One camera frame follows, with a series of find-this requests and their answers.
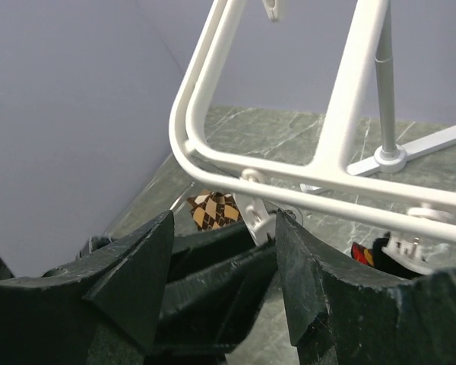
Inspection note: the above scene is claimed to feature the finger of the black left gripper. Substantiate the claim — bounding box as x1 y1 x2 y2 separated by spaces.
151 243 277 357
171 222 255 266

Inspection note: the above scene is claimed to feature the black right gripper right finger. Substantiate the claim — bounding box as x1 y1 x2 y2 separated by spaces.
276 211 456 364

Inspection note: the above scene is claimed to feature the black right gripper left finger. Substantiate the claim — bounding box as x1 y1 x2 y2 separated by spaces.
0 211 174 364

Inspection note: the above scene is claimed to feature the white hanger clip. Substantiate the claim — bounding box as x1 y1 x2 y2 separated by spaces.
382 204 453 275
233 168 276 246

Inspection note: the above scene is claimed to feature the white clip sock hanger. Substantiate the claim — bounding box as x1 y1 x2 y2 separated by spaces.
169 1 456 244

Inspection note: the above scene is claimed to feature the red black argyle sock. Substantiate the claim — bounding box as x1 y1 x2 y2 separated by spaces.
350 232 421 279

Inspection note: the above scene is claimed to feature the brown argyle sock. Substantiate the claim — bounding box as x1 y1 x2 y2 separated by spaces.
186 189 242 231

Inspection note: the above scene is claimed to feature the clear plastic bin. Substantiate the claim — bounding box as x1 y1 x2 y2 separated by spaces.
103 181 196 238

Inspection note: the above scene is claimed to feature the silver drying rack stand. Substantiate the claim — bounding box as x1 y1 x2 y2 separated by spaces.
299 0 456 193

